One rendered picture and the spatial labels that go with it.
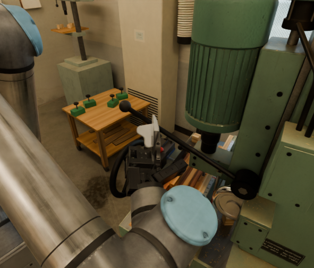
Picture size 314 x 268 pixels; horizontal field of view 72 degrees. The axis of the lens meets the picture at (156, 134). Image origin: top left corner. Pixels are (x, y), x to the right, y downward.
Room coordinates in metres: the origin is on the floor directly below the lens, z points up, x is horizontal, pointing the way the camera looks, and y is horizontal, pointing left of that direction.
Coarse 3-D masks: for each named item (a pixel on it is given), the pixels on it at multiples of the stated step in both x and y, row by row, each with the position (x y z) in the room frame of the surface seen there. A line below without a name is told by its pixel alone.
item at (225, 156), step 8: (200, 144) 0.58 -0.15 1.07; (216, 152) 0.54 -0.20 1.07; (224, 152) 0.54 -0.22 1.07; (232, 152) 0.54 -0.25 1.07; (192, 160) 0.54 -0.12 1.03; (200, 160) 0.53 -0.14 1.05; (216, 160) 0.50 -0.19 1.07; (224, 160) 0.50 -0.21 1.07; (200, 168) 0.52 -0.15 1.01; (208, 168) 0.51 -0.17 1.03; (216, 176) 0.50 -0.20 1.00; (224, 176) 0.48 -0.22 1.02
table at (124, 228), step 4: (188, 140) 0.83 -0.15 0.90; (200, 140) 0.83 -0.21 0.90; (192, 144) 0.80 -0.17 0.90; (220, 144) 0.80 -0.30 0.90; (212, 192) 0.52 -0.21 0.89; (128, 216) 0.42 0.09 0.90; (124, 220) 0.40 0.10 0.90; (128, 220) 0.40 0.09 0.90; (120, 224) 0.39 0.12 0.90; (124, 224) 0.39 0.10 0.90; (128, 224) 0.39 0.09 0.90; (120, 228) 0.38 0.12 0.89; (124, 228) 0.37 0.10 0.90; (128, 228) 0.37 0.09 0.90; (120, 232) 0.38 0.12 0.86; (124, 232) 0.37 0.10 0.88
